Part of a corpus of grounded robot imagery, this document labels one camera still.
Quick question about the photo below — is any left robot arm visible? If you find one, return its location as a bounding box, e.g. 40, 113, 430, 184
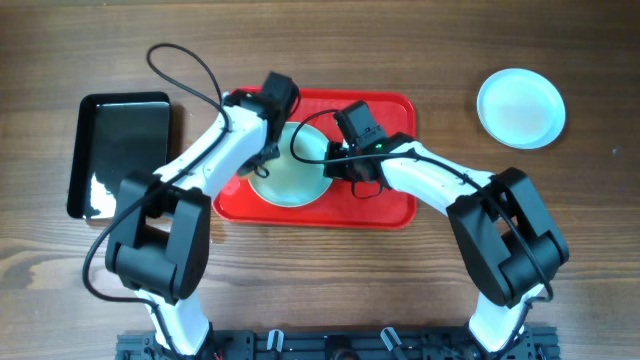
105, 72, 300, 359

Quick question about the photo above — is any black rectangular tray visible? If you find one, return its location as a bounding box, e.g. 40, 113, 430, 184
66, 92, 172, 219

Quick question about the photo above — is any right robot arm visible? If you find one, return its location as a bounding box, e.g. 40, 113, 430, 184
325, 101, 569, 358

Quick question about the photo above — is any red plastic tray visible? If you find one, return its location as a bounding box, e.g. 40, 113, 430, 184
212, 88, 417, 230

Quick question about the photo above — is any light blue plate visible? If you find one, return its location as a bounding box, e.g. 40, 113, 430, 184
249, 122, 332, 208
476, 68, 567, 150

